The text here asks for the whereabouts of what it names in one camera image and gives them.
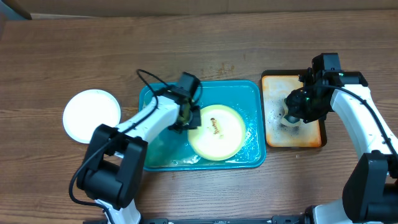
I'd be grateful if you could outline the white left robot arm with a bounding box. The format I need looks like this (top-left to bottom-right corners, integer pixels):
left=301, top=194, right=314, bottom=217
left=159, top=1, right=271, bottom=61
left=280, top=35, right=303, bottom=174
left=69, top=90, right=201, bottom=223

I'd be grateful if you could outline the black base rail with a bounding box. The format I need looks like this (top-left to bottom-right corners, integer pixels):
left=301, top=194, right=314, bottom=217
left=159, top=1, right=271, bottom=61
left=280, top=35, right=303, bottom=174
left=83, top=214, right=308, bottom=224

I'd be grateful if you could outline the yellow plate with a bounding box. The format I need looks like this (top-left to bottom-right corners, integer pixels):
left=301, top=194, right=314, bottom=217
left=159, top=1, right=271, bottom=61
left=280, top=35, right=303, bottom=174
left=188, top=105, right=246, bottom=161

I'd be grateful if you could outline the teal plastic tray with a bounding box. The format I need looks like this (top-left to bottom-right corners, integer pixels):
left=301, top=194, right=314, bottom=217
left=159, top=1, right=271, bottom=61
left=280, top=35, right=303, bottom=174
left=144, top=80, right=266, bottom=172

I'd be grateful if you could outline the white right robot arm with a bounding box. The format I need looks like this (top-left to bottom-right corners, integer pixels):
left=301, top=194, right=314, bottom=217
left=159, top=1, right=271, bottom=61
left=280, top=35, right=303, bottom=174
left=282, top=70, right=397, bottom=223

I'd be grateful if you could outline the black soapy water tray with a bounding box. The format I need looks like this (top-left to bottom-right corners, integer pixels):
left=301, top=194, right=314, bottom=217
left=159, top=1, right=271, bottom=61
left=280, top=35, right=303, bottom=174
left=261, top=70, right=327, bottom=148

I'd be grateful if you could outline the green yellow sponge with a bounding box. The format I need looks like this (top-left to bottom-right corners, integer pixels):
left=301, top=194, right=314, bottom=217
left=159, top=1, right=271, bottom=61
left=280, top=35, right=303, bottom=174
left=280, top=100, right=302, bottom=127

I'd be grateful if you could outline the white plate with sauce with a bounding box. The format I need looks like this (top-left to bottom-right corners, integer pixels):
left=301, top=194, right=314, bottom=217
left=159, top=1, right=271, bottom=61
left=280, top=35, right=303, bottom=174
left=62, top=89, right=121, bottom=144

